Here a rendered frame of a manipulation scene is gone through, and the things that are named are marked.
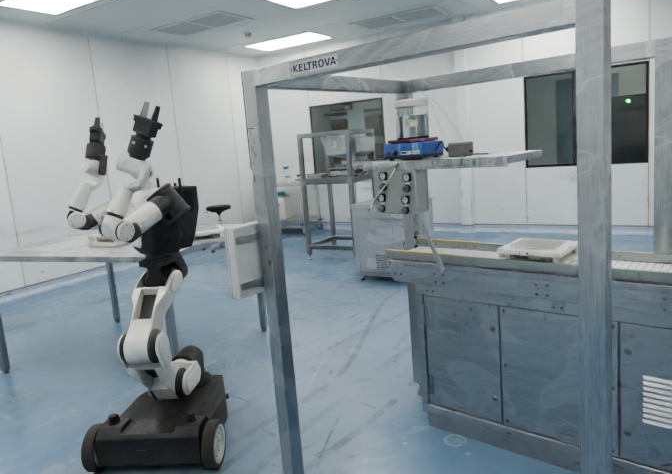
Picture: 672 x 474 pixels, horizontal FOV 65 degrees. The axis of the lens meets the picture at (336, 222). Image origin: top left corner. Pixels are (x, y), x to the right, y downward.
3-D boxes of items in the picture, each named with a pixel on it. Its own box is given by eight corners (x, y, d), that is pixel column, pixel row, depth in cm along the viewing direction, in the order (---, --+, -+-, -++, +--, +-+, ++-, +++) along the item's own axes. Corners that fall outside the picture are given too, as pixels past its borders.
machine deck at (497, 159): (372, 171, 236) (371, 162, 235) (416, 164, 264) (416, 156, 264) (507, 166, 196) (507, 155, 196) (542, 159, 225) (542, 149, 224)
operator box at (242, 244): (230, 298, 192) (222, 228, 188) (265, 286, 205) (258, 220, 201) (241, 300, 188) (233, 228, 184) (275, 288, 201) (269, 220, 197)
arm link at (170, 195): (161, 227, 227) (183, 210, 236) (169, 220, 220) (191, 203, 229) (142, 206, 225) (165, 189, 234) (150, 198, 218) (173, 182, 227)
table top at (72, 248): (-24, 261, 344) (-25, 256, 343) (104, 231, 445) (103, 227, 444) (163, 263, 289) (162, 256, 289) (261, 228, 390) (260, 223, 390)
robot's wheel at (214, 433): (217, 455, 241) (214, 412, 241) (227, 455, 241) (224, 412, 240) (202, 478, 221) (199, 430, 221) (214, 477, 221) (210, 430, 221)
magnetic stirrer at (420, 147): (381, 161, 236) (379, 141, 235) (406, 158, 252) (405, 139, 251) (420, 159, 223) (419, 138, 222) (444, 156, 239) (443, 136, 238)
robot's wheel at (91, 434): (81, 480, 226) (105, 460, 245) (92, 480, 225) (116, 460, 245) (79, 433, 226) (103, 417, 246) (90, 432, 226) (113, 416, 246)
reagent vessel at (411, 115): (389, 140, 236) (386, 97, 233) (407, 139, 247) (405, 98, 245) (418, 138, 226) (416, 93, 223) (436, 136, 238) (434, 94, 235)
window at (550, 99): (525, 167, 692) (523, 76, 675) (526, 167, 693) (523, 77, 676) (648, 162, 619) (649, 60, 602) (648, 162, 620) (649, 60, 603)
